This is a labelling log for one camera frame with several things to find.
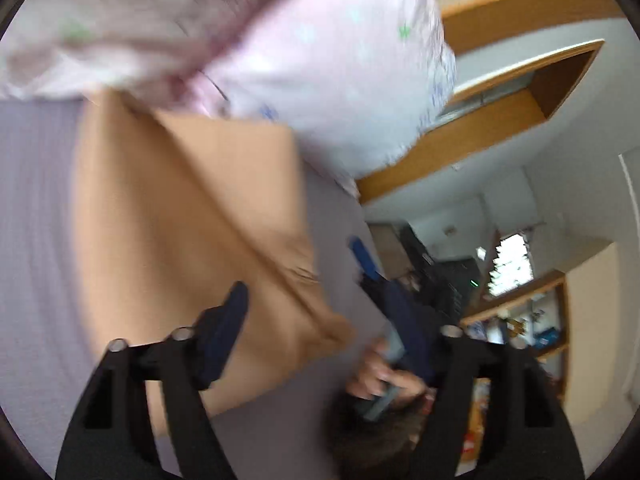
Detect right floral pink pillow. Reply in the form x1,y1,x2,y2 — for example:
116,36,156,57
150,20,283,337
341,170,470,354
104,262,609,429
192,0,456,193

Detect wooden bookshelf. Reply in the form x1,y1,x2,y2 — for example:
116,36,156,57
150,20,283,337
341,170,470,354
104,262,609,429
456,268,572,466

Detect lavender bed sheet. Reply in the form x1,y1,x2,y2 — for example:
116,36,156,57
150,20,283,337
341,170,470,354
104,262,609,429
1,101,384,479

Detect left floral white pillow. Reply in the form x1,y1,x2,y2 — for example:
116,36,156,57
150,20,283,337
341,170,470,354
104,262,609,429
1,0,278,103

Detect person's right hand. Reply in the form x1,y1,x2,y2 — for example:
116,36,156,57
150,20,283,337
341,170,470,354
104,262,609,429
346,337,428,410

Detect person's dark-haired head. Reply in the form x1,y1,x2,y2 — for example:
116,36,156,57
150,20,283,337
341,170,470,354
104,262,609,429
324,393,432,480

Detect tan orange shirt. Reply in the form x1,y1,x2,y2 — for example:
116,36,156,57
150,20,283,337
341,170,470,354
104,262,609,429
74,90,354,415

